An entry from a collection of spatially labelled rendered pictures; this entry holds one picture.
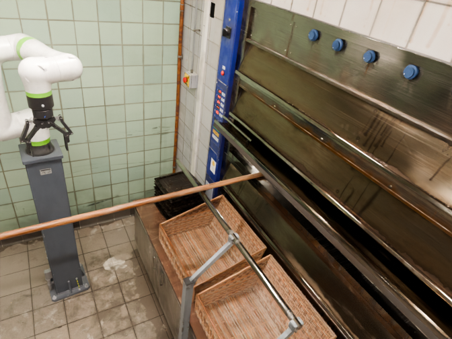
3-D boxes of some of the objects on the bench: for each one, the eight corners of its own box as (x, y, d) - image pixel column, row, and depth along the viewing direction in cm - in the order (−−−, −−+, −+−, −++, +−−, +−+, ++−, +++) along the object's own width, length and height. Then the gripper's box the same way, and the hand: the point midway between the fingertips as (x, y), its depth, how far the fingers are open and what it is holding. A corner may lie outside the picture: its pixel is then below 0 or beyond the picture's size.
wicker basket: (218, 221, 252) (222, 192, 237) (260, 277, 213) (268, 247, 198) (157, 239, 229) (157, 208, 214) (191, 305, 190) (195, 274, 175)
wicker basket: (262, 282, 211) (271, 251, 196) (323, 366, 171) (340, 336, 156) (192, 310, 188) (196, 278, 173) (243, 414, 149) (253, 385, 134)
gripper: (72, 99, 143) (78, 142, 155) (4, 107, 130) (16, 153, 142) (77, 106, 138) (82, 151, 150) (7, 115, 125) (19, 162, 137)
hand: (50, 150), depth 145 cm, fingers open, 13 cm apart
